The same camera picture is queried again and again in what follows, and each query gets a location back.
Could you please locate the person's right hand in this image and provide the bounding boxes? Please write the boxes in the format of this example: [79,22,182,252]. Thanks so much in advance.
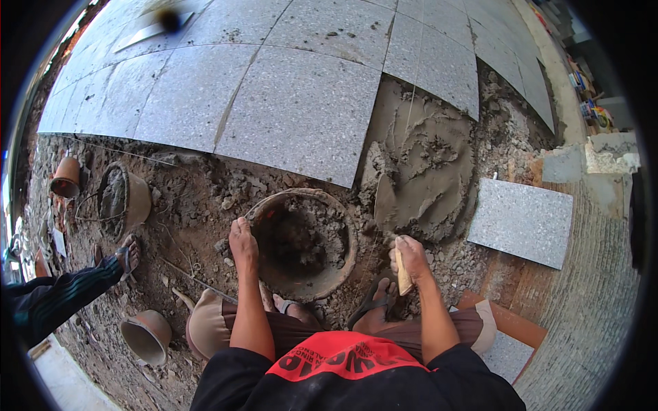
[388,235,435,288]

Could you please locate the person's left hand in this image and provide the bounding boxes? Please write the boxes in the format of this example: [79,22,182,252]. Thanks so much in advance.
[228,217,260,278]

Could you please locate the wooden-handled trowel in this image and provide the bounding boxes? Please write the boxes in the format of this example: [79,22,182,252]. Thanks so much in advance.
[374,174,414,297]

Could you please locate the large mortar-caked bucket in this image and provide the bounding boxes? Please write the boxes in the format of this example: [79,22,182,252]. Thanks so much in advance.
[244,187,359,303]

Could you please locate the thin metal rod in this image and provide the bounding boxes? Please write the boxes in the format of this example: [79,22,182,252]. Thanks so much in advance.
[158,256,238,305]

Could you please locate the wet mortar bed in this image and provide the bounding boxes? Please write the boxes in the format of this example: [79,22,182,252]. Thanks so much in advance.
[358,77,479,245]

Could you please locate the person's legs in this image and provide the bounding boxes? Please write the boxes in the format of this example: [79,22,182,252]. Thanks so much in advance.
[185,277,498,361]

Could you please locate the bucket full of mortar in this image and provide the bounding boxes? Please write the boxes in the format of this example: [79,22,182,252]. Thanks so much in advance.
[74,162,152,242]

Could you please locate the loose grey granite tile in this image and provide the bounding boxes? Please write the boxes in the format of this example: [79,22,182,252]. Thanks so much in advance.
[467,178,574,270]

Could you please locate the empty orange bucket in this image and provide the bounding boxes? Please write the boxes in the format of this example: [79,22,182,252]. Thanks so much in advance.
[120,309,173,367]

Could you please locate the person's body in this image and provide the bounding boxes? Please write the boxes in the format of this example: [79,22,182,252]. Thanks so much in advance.
[189,331,527,411]

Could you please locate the orange flat board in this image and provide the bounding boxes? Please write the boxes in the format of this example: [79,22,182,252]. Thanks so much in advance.
[456,290,549,351]

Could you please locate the grey granite tile offcut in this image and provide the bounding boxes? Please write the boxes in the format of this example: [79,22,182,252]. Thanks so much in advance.
[450,306,535,385]

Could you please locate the small orange bucket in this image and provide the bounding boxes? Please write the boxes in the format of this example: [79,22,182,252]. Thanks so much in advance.
[50,157,82,199]

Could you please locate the aluminium straightedge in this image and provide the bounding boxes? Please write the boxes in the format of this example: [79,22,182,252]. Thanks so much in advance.
[112,11,195,53]

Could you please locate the grey concrete blocks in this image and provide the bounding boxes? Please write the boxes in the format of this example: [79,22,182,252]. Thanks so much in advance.
[540,132,641,184]

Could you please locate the clutter of paint cans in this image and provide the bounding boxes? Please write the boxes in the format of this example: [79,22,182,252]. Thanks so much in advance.
[529,0,618,135]

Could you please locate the white guide string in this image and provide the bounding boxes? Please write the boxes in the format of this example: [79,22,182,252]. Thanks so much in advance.
[355,77,418,304]

